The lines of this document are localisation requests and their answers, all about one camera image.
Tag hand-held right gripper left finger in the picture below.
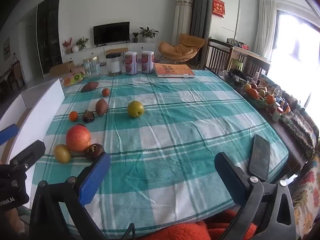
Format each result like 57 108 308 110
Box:
29 152 112 240

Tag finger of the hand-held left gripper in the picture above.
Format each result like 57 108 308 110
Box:
0 124 20 145
9 140 46 174

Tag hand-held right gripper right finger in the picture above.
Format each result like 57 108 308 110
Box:
214 152 298 240

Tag green apple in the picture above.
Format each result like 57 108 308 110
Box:
127 101 145 118

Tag person's left forearm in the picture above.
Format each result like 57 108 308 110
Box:
0 206 25 240

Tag white board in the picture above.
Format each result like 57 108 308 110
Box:
0 79 67 165

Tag dark mangosteen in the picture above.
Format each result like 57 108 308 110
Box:
82 110 95 123
84 143 105 161

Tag yellow-green plum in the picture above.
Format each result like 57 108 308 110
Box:
53 144 72 164

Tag black smartphone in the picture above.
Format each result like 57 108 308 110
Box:
247 134 271 182

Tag red apple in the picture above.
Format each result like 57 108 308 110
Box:
65 124 92 153

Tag red fleece blanket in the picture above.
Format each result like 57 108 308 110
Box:
160 209 258 240

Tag teal plaid tablecloth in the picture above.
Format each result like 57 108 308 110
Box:
32 69 289 239

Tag rounded sweet potato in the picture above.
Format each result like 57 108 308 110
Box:
95 98 109 116

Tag floral cushion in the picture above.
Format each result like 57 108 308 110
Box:
290 150 320 240

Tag fruit basket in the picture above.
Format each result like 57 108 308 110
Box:
244 82 275 109

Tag cardboard box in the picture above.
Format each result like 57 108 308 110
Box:
49 60 75 77

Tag row of small bottles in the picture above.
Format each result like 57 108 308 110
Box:
267 86 292 123

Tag fruit-print carton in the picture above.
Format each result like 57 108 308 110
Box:
62 71 87 87

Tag dark fringed cloth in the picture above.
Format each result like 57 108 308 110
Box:
260 74 320 155

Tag long sweet potato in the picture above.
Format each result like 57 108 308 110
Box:
80 81 100 93

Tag black basket of clutter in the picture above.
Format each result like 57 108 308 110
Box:
223 69 250 88

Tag red flowers in vase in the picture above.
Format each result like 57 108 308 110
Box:
62 37 73 54

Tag glass jar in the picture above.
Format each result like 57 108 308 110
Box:
83 57 101 78

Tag black tall cabinet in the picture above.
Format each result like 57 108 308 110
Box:
36 0 63 75

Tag lime green small chair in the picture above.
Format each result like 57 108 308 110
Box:
230 58 244 72

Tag clear jar with black lid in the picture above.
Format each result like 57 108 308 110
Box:
105 53 122 77

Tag green potted plant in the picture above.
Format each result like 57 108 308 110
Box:
76 37 89 50

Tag orange book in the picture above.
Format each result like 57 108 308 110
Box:
154 63 196 78

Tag dark wooden chair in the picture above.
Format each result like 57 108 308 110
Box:
204 38 234 74

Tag white television cabinet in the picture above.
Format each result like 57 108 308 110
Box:
62 42 157 65

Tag printed tin can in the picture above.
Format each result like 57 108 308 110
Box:
124 51 138 76
141 51 155 74

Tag wooden side table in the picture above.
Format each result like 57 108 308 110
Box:
225 42 272 77

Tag light wooden chair back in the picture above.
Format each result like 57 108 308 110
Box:
105 47 129 55

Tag clutter on side table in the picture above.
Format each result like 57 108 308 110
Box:
227 38 250 50

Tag orange lounge chair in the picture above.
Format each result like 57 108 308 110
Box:
158 33 206 64

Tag window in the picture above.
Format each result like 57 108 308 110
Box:
269 10 320 110

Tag black television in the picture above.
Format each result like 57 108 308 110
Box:
93 22 130 46

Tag large leafy potted plant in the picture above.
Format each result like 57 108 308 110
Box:
139 27 159 43

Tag white curtain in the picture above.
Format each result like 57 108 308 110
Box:
254 0 278 55

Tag grey curtain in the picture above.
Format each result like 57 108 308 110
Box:
187 0 215 68

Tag covered standing air conditioner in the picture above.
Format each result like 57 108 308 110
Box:
172 0 194 45

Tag black cable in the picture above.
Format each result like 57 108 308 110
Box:
121 224 137 240

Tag wall picture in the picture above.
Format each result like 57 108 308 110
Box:
3 37 11 60

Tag red wall hanging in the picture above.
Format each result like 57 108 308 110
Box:
212 0 225 18

